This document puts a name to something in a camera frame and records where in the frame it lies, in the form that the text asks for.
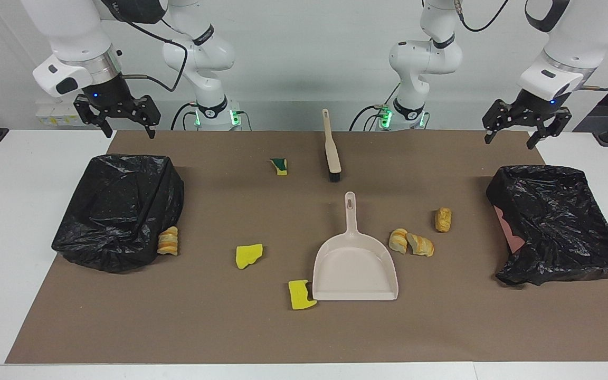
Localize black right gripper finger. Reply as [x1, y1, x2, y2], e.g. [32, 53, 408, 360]
[134, 95, 161, 139]
[74, 95, 113, 139]

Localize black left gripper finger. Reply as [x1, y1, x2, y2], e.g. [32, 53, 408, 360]
[482, 100, 510, 144]
[527, 108, 572, 150]

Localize striped bread piece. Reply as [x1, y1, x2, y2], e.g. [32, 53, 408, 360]
[157, 226, 179, 257]

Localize cut bread roll piece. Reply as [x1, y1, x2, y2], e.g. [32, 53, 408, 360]
[407, 233, 435, 258]
[388, 228, 409, 254]

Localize beige brush black bristles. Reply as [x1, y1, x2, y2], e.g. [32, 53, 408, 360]
[321, 108, 342, 183]

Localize beige plastic dustpan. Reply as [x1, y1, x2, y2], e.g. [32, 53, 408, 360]
[312, 191, 399, 301]

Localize notched yellow sponge piece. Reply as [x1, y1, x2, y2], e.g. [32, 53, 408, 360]
[288, 279, 318, 310]

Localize black bag on pink bin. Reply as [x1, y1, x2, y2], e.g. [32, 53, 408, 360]
[486, 165, 608, 287]

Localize right black trash bag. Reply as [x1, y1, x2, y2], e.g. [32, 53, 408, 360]
[52, 154, 185, 273]

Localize pink plastic bin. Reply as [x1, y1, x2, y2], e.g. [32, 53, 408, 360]
[494, 205, 526, 254]

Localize brown table mat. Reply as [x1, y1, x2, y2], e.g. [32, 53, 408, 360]
[5, 130, 608, 365]

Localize black right base cable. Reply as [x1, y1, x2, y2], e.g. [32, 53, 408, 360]
[171, 102, 199, 131]

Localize black base cable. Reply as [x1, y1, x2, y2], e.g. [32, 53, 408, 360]
[171, 102, 199, 131]
[349, 104, 389, 131]

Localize white wall socket box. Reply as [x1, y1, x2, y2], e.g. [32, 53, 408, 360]
[35, 101, 87, 128]

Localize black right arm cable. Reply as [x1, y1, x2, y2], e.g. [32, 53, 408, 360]
[101, 0, 188, 93]

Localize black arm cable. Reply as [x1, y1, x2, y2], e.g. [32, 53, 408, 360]
[454, 0, 608, 91]
[101, 0, 188, 93]

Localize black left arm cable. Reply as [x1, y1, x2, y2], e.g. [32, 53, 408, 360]
[454, 0, 608, 91]

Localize black left base cable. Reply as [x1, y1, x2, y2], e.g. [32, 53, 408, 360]
[349, 104, 389, 131]

